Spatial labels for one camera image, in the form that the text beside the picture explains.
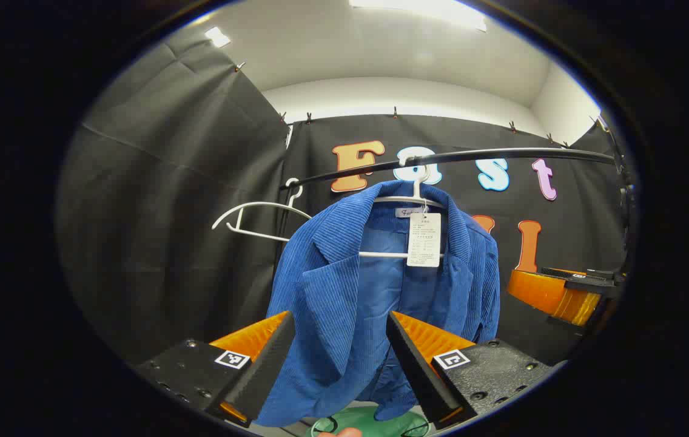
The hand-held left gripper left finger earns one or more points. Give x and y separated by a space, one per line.
268 370

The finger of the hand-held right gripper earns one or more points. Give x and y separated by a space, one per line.
538 291

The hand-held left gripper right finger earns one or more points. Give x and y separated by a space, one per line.
417 376

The green laundry hamper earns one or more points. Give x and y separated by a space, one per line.
375 422

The white hanger with jacket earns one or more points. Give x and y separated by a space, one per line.
381 254

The black clothes rack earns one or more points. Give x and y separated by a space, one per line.
502 153

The empty white hanger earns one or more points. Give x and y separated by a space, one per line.
265 204

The white paper garment tag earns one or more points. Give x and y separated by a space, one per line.
423 240

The black backdrop cloth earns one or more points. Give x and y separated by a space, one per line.
168 212

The large ceiling light panel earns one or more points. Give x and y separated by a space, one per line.
417 9

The small ceiling light panel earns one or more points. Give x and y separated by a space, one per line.
218 37

